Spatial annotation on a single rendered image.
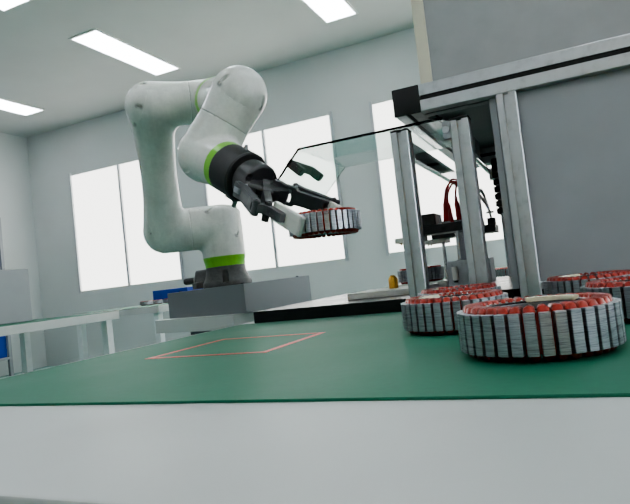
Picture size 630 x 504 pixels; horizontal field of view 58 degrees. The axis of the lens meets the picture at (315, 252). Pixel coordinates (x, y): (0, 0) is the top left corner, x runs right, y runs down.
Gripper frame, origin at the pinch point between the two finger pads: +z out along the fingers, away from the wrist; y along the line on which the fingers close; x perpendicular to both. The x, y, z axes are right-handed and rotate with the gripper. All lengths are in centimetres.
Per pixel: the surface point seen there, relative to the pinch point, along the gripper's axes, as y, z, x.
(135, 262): -277, -571, -293
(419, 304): 14.6, 29.7, 3.3
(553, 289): -9.5, 32.7, 3.7
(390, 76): -421, -359, 11
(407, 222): -15.6, 4.0, 1.1
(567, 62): -24.8, 16.2, 31.0
